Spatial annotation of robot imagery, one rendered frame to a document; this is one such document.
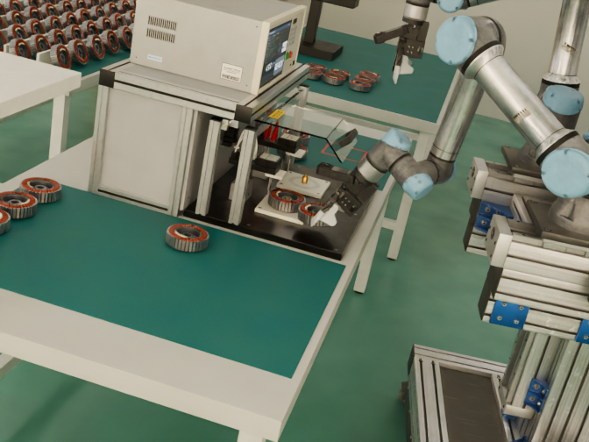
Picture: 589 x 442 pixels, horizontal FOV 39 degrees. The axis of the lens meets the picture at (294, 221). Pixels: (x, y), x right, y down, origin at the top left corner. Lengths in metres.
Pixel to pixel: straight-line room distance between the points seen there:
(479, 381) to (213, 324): 1.37
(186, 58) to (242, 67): 0.17
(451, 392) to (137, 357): 1.44
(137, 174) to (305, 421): 1.07
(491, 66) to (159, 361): 1.04
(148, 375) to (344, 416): 1.42
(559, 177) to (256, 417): 0.88
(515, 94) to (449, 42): 0.21
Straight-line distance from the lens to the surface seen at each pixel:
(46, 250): 2.13
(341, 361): 3.31
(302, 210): 2.38
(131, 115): 2.37
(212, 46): 2.38
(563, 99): 2.58
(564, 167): 1.98
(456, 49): 2.09
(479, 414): 2.87
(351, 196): 2.33
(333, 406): 3.05
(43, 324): 1.83
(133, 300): 1.94
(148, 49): 2.45
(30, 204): 2.28
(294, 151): 2.68
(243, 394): 1.69
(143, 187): 2.42
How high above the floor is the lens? 1.71
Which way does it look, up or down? 23 degrees down
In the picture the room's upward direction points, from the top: 12 degrees clockwise
